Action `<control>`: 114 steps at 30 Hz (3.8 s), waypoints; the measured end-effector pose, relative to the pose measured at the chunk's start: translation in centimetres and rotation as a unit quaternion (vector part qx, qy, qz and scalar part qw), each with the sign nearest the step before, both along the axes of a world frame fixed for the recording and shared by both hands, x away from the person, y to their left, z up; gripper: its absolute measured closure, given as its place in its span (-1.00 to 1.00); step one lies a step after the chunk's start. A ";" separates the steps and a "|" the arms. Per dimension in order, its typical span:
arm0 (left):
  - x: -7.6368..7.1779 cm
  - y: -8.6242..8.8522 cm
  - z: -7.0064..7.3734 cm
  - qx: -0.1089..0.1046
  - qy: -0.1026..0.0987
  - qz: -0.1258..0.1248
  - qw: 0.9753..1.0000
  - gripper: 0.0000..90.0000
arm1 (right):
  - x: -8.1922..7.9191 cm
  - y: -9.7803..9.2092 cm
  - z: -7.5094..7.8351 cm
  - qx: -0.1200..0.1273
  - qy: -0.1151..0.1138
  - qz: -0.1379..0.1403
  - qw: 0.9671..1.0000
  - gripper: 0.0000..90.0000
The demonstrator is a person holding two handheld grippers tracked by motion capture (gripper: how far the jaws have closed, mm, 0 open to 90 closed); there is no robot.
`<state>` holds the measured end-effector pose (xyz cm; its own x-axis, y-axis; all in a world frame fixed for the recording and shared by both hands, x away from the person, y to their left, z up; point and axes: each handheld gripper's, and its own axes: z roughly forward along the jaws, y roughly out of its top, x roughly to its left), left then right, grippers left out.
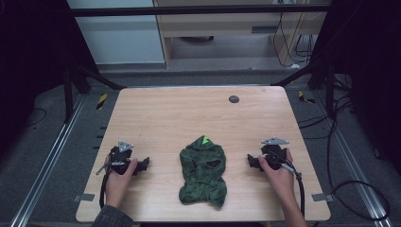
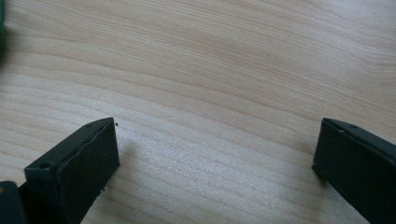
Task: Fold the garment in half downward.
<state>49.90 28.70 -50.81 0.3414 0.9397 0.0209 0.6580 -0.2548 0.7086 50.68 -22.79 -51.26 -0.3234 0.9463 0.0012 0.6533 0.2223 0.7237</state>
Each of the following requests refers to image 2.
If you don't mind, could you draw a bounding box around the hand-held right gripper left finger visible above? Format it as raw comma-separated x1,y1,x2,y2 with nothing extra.
18,117,120,224

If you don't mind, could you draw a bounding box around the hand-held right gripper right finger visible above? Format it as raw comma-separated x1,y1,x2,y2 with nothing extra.
312,117,396,224

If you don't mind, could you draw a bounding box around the dark green object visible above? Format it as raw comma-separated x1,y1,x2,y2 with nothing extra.
0,0,6,63

